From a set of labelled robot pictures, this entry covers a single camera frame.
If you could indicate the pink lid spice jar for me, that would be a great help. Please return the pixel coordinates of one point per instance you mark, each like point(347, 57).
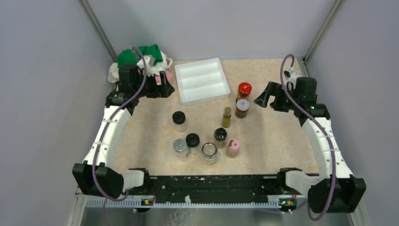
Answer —
point(233, 148)

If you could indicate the white lid sauce jar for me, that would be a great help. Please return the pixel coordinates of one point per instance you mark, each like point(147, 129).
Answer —
point(242, 107)

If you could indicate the white cable duct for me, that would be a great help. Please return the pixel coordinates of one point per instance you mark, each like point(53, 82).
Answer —
point(140, 203)

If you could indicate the white divided plastic tray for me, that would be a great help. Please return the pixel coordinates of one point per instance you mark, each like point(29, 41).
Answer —
point(201, 81)

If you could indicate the green cloth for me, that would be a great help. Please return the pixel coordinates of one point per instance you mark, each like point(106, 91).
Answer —
point(132, 57)

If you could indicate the black grinder top jar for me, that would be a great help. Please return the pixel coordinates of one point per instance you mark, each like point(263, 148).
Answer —
point(220, 138)

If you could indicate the white cloth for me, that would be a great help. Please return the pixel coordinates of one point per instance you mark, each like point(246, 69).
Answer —
point(113, 75)

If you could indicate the red lid sauce jar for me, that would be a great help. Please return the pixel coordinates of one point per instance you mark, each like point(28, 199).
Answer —
point(244, 91)

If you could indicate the black cap glass jar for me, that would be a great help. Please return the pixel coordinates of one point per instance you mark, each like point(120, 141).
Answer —
point(193, 143)

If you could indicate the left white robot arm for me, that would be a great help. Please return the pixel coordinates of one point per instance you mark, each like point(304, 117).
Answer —
point(95, 175)

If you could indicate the silver perforated lid shaker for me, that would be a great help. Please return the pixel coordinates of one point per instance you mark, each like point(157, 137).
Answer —
point(181, 149)

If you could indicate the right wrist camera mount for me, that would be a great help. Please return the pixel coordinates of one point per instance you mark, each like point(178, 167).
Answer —
point(291, 77)

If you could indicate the black cap sesame jar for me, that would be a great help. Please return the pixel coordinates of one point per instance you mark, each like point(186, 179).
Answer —
point(180, 121)

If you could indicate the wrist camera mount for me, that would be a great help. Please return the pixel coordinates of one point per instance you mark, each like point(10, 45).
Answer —
point(291, 77)
point(145, 63)

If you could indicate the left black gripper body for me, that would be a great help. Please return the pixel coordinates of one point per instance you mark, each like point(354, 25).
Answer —
point(150, 89)

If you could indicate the gold cap yellow bottle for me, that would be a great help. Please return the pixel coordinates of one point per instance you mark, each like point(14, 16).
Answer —
point(226, 120)

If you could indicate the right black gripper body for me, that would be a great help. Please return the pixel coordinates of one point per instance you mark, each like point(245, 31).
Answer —
point(291, 91)

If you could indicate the pink cloth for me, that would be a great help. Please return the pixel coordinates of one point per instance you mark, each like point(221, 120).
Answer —
point(168, 76)

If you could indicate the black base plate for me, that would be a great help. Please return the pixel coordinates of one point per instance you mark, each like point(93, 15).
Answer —
point(212, 189)

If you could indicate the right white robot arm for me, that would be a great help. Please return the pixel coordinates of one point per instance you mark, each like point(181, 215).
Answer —
point(336, 190)

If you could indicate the white plastic basket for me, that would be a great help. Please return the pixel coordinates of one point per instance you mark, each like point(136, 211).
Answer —
point(169, 62)

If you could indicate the clear lid glass jar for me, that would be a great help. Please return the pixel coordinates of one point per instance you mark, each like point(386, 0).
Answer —
point(210, 153)

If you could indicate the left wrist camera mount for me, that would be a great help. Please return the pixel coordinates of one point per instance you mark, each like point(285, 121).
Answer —
point(145, 63)

